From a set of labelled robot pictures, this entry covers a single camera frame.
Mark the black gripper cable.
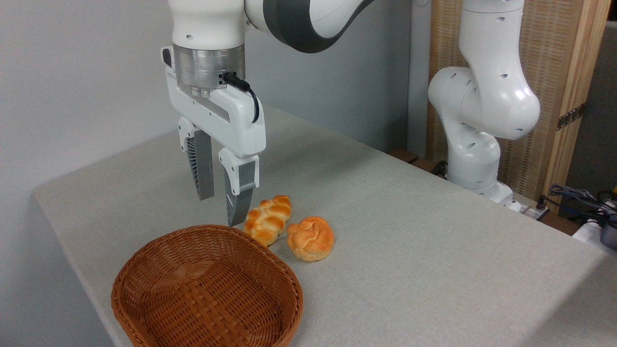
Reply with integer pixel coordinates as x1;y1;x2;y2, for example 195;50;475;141
219;72;261;124

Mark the round knotted bread roll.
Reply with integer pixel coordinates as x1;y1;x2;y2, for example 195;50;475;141
287;216;335;262

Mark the dark brown wooden board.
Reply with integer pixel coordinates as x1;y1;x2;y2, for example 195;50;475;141
388;148;449;180

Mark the wooden rattan folding screen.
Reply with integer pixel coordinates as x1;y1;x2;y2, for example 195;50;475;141
427;0;613;213

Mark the beige tablecloth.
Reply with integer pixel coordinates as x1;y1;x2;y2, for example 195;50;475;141
33;104;617;347

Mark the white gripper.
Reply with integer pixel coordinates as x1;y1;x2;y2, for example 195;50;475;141
161;46;267;227

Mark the metal screen hinge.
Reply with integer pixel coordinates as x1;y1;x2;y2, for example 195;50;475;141
556;103;586;131

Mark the braided bread loaf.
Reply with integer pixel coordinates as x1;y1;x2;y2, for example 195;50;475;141
242;195;293;248

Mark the blue grey cable bundle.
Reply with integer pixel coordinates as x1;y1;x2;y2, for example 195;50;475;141
549;183;617;228

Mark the brown woven wicker basket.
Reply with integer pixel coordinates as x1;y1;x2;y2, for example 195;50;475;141
111;224;304;347

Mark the white grey device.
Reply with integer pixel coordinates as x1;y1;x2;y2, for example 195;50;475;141
571;218;617;257

